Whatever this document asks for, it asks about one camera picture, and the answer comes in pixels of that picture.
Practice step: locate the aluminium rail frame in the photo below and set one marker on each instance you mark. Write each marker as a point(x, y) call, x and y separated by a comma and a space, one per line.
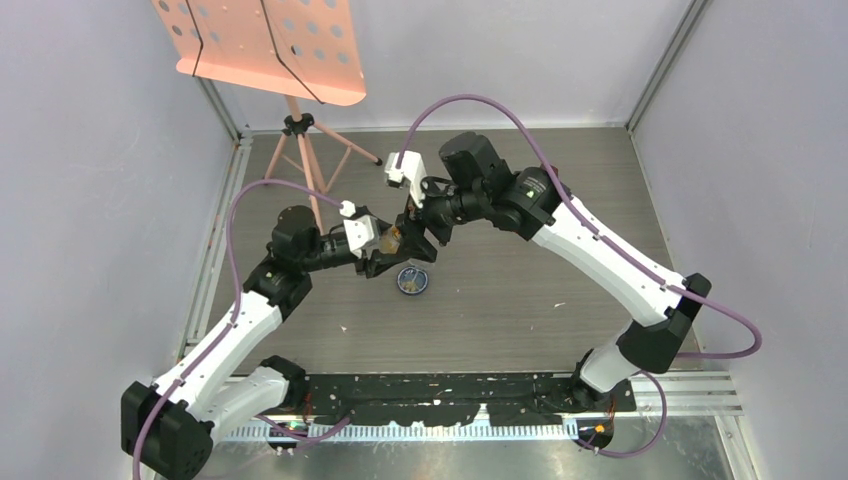
point(201, 315)

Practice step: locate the pink music stand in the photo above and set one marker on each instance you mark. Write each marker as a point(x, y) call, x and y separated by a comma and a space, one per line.
point(297, 49)

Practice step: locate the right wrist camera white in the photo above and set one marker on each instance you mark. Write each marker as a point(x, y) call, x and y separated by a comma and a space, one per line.
point(406, 169)

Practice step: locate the blue round pill box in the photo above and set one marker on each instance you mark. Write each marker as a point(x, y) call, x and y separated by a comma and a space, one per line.
point(412, 280)

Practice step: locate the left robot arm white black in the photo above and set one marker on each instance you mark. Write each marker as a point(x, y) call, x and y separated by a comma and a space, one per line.
point(172, 424)

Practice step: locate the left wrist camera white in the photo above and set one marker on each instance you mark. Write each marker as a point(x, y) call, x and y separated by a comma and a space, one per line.
point(361, 228)

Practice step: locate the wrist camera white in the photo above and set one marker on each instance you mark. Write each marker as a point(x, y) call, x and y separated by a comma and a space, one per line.
point(406, 169)
point(361, 228)

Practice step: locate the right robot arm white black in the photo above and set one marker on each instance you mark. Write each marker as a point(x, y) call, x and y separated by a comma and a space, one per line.
point(540, 209)

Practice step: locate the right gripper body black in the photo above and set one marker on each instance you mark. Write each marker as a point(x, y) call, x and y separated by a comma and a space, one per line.
point(440, 213)

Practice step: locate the clear pill bottle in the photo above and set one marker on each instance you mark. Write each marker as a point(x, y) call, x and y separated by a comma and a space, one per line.
point(390, 241)

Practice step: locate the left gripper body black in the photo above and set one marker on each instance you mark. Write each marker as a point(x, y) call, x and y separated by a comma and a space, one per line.
point(359, 263)

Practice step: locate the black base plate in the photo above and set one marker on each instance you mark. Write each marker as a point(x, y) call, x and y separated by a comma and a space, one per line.
point(443, 400)

